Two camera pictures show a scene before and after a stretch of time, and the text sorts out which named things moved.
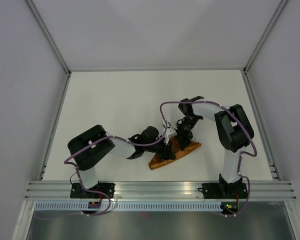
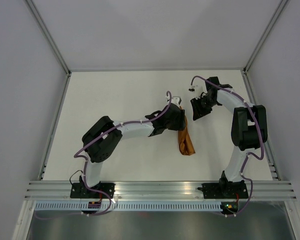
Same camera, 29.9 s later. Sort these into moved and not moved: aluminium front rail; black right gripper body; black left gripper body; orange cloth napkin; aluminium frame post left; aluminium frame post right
Moved: black left gripper body; black right gripper body; orange cloth napkin
Not moved: aluminium frame post left; aluminium frame post right; aluminium front rail
